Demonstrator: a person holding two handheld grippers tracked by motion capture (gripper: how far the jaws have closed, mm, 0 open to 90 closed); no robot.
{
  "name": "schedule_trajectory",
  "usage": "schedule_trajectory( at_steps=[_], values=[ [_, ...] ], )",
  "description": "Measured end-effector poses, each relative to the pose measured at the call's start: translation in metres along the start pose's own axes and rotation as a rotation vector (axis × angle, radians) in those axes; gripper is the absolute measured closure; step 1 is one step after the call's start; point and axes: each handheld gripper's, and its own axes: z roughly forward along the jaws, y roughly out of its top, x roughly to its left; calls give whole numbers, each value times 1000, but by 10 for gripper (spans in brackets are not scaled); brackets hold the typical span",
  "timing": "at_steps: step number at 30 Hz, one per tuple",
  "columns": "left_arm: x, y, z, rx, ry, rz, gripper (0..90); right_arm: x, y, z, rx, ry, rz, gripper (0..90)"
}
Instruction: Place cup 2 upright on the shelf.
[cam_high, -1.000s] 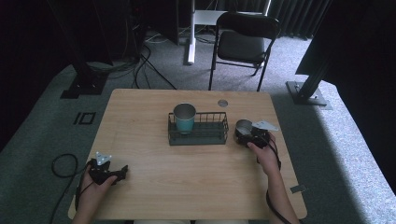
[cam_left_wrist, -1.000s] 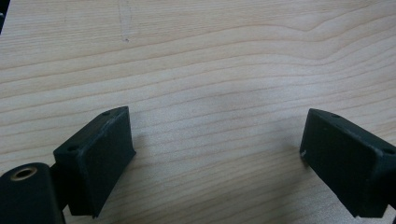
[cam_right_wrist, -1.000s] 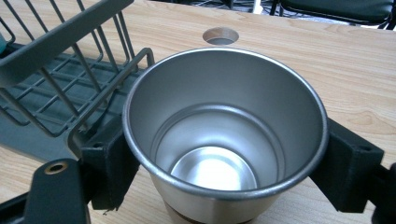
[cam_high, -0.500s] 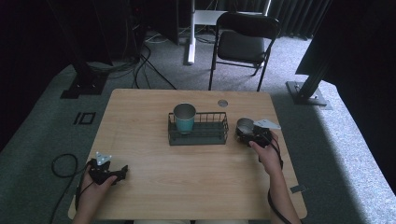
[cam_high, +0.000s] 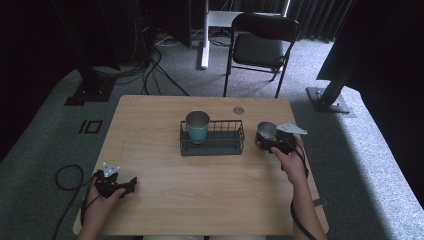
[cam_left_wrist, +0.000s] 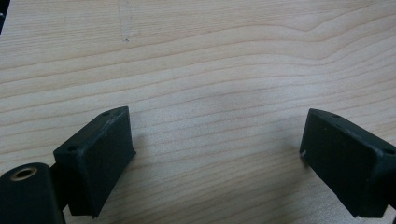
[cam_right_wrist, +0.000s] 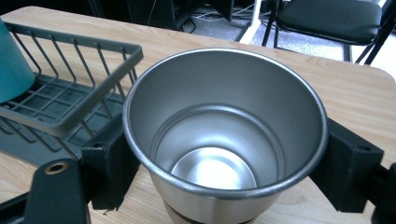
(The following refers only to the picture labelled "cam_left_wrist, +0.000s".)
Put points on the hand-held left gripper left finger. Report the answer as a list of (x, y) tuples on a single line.
[(96, 158)]

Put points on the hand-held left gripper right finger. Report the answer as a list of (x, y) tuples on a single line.
[(348, 161)]

